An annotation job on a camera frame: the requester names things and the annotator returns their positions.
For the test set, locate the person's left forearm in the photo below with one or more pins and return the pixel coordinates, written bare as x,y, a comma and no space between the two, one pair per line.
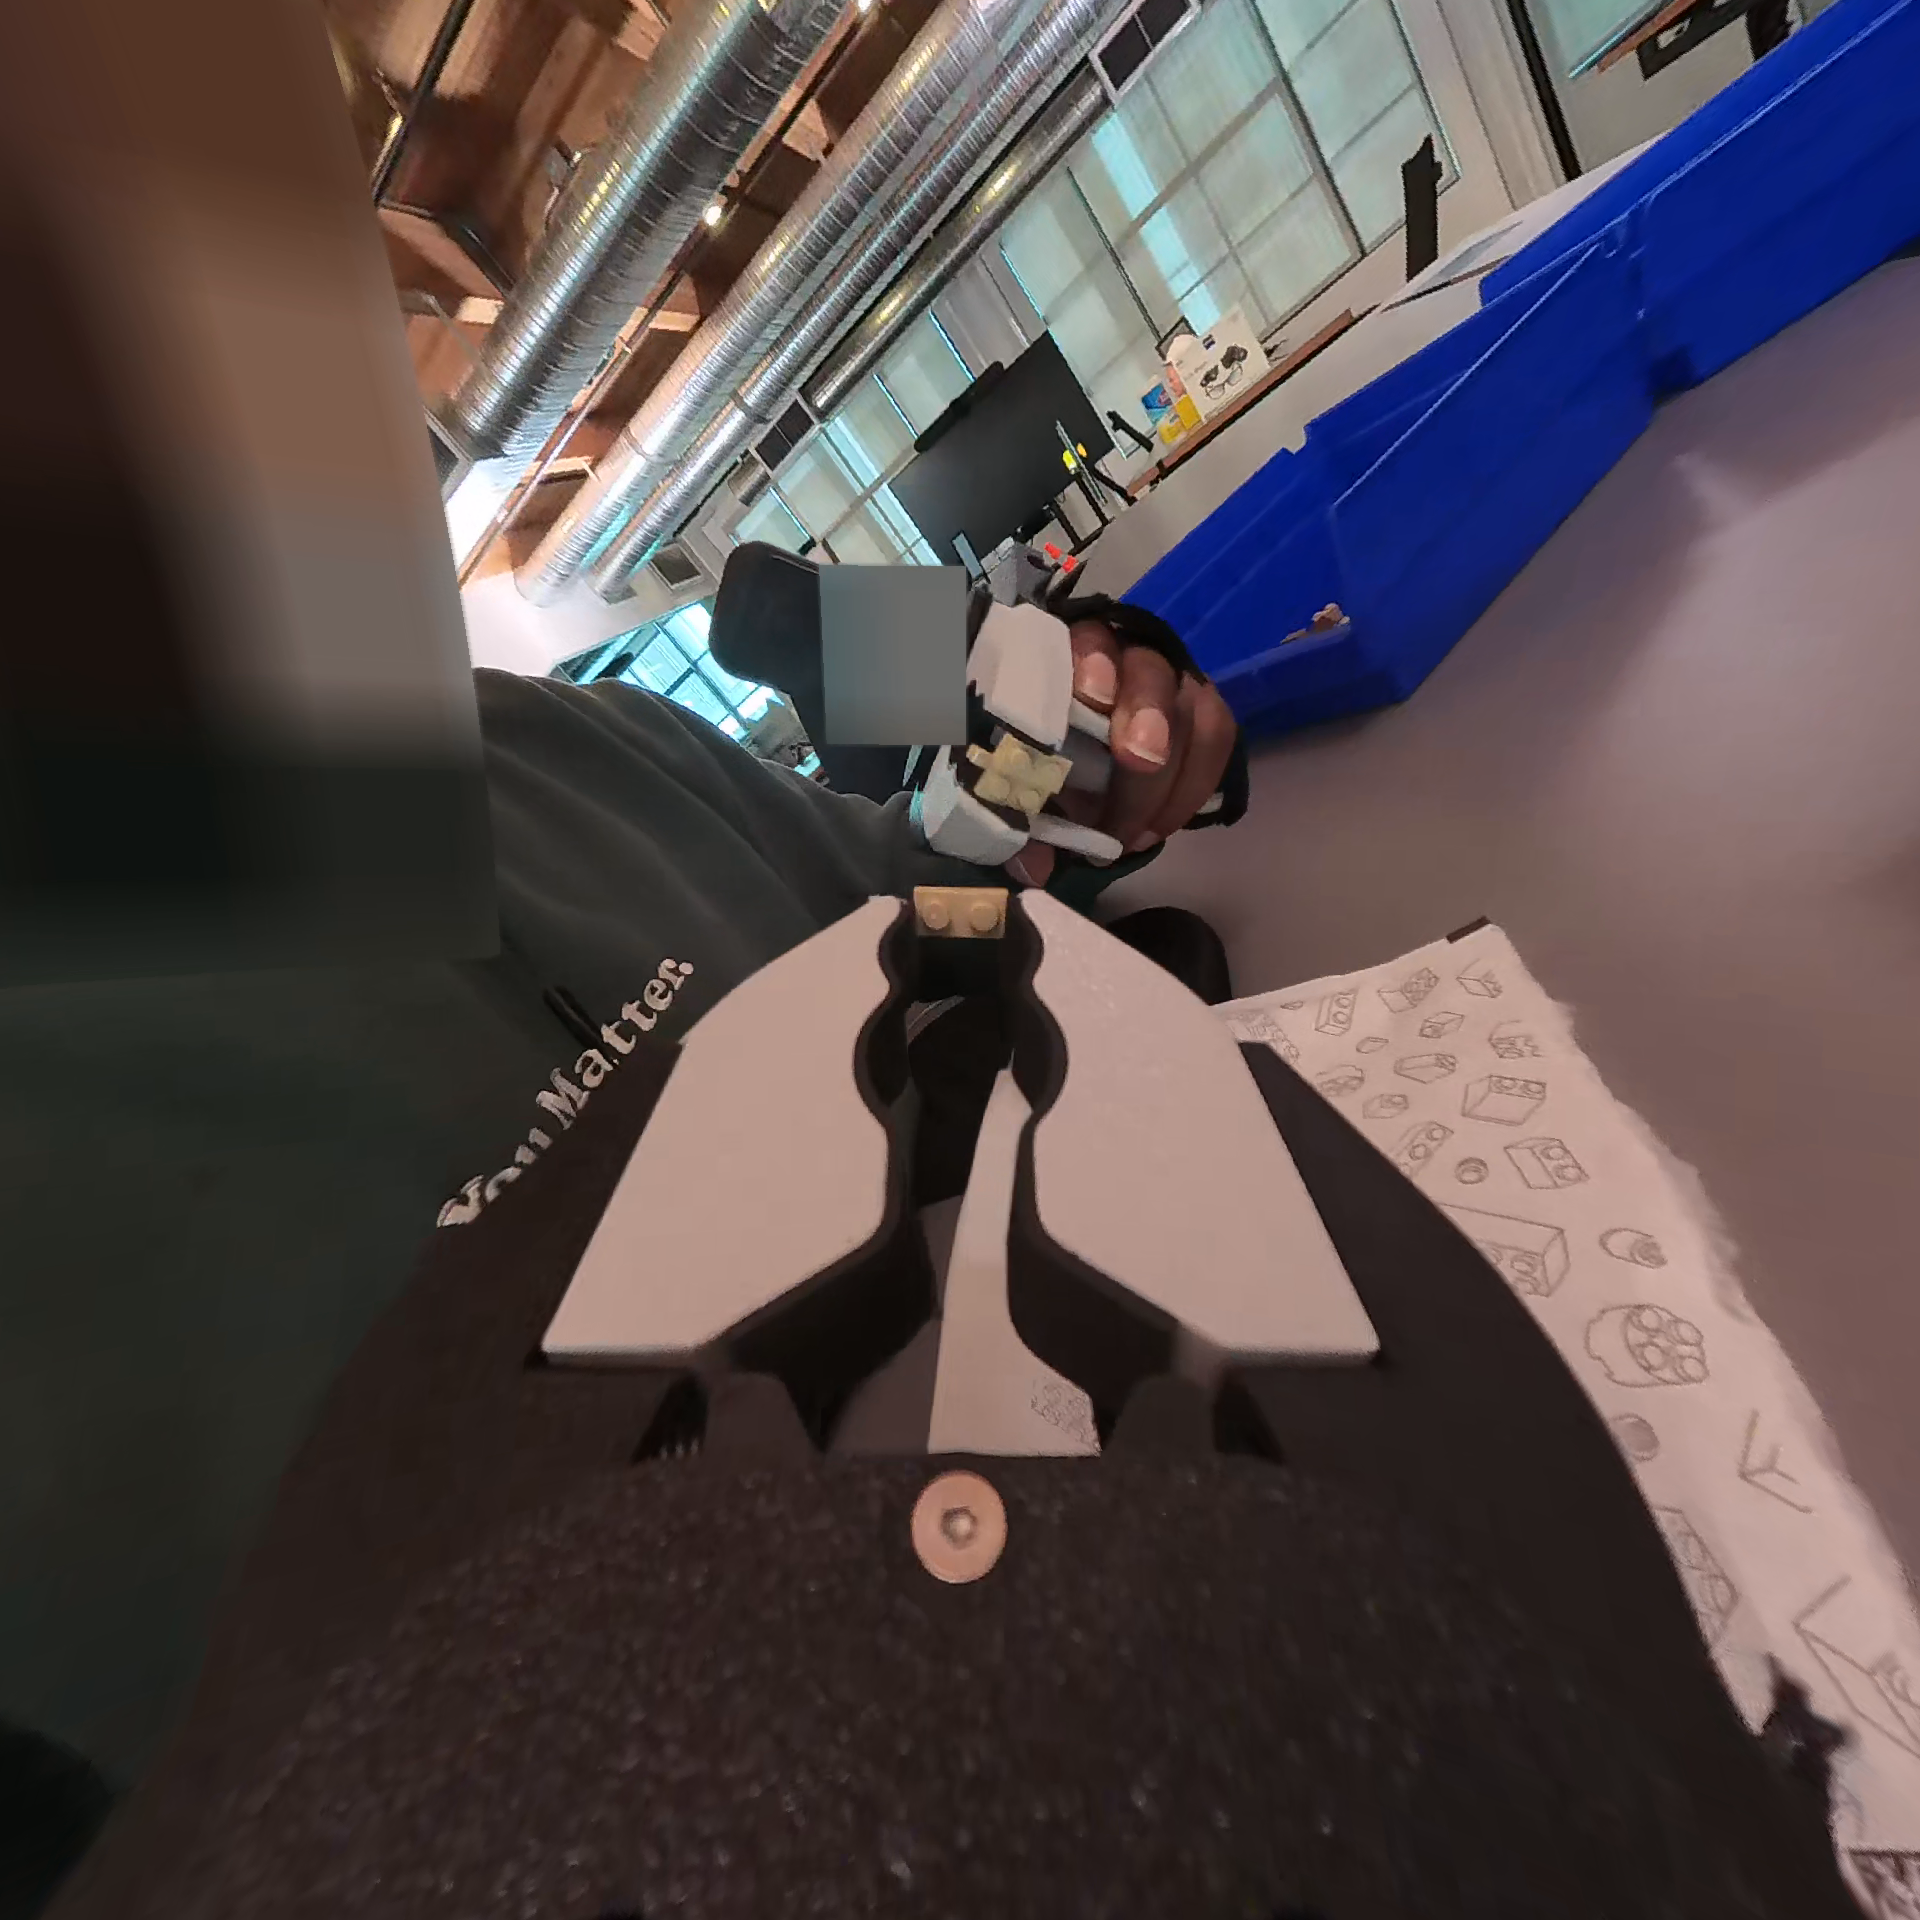
779,838

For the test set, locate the large printed white paper bag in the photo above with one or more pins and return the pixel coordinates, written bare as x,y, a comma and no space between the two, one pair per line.
1576,1200

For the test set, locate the blue and yellow box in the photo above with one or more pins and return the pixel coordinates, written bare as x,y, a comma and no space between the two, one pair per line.
1166,406

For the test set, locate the black upright panel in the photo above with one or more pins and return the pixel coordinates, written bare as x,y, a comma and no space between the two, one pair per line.
1423,210

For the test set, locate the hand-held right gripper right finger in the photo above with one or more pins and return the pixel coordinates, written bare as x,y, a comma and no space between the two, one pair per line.
1201,1185

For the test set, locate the tan hinge brick plate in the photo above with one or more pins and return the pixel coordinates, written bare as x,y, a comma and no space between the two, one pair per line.
1021,776

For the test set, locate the white flat board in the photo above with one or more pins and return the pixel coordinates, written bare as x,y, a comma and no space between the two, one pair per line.
1440,281

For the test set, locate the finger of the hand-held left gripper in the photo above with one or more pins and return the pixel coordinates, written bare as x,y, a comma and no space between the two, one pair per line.
1026,674
974,825

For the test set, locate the black television screen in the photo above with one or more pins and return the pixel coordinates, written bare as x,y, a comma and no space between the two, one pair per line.
998,434

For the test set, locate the wooden table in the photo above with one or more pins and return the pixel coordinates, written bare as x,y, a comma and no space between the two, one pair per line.
1275,358

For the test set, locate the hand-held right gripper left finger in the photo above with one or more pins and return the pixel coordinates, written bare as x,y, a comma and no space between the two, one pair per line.
734,1185

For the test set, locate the pile of toy bricks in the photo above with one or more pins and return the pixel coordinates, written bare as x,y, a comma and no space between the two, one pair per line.
1315,627

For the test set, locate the silver ventilation duct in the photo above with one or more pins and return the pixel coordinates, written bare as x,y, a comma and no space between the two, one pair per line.
645,195
779,330

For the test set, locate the narrow tan brick plate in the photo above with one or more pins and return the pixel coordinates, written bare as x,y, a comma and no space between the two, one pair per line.
960,913

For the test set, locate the black quilted cushion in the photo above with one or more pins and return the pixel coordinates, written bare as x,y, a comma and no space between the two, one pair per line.
1178,953

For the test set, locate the white printed box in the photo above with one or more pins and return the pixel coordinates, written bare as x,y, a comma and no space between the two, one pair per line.
1227,358

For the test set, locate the blue plastic bin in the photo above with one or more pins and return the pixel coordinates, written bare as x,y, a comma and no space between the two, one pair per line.
1769,181
1425,494

